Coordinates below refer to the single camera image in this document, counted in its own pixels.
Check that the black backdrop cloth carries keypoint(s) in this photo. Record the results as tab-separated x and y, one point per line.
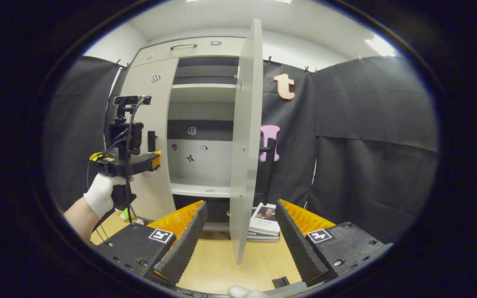
367	145

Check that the white cabinet shelf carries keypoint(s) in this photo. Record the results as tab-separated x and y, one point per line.
201	93
201	190

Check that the beige cabinet door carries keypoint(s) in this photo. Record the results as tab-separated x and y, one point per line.
244	145
155	103

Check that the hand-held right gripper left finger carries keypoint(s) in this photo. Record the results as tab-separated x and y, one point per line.
184	248

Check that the small ceiling light panel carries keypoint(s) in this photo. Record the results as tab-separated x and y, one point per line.
381	46

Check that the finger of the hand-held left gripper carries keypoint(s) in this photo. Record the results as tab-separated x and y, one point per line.
157	160

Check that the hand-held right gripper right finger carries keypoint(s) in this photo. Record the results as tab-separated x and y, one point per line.
298	248

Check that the pink and green plush toy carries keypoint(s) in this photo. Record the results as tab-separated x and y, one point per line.
126	214

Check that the beige double-door shoe cabinet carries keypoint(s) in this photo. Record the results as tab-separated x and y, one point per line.
197	54

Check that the large ceiling light panel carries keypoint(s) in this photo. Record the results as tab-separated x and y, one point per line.
280	1

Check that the book with dark edge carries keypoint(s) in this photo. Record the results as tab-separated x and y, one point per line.
263	238

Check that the white book with portrait cover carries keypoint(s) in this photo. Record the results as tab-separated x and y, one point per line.
265	221

